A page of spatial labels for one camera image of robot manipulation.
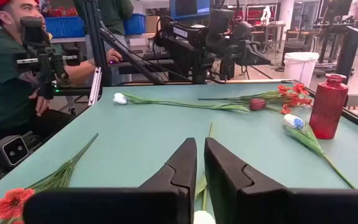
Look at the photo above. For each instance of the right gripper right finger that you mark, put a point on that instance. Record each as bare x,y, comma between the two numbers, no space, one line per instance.
259,205

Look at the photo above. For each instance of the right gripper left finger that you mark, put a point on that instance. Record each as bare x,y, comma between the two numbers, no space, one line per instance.
120,205

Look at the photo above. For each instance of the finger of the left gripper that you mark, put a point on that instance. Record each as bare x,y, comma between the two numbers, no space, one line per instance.
255,56

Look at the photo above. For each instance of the dark red tulip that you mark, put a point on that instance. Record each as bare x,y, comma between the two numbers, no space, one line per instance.
257,104

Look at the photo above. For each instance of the orange flower bunch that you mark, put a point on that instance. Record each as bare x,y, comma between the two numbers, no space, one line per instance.
14,199
300,89

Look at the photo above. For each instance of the cream tulip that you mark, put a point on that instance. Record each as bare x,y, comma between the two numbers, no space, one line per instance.
204,218

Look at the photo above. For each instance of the white and blue tulip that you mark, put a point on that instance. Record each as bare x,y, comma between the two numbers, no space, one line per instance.
292,121

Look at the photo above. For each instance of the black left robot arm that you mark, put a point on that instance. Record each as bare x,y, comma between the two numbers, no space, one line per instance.
182,32

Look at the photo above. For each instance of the red ribbed glass vase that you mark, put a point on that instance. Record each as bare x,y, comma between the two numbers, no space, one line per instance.
328,109

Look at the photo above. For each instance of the white bucket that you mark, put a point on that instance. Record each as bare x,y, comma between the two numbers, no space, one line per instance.
300,68

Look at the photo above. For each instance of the blue screen monitor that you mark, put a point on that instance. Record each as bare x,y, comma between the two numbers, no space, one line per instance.
190,7

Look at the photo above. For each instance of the cardboard box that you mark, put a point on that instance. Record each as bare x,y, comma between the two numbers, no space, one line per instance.
152,24

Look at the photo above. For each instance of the black stand pillar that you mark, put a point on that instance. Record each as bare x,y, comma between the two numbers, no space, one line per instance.
348,49

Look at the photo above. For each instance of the blue plastic bin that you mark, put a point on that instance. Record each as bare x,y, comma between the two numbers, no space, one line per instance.
64,27
134,24

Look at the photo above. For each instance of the silver aluminium extrusion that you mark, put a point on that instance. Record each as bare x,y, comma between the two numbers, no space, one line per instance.
95,87

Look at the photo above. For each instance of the black diagonal frame strut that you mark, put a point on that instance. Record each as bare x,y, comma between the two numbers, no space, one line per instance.
129,54

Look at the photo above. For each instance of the black table-level camera box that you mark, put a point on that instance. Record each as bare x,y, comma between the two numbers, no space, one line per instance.
11,151

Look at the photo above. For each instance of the black upright frame post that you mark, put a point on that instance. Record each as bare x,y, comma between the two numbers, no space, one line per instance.
95,37

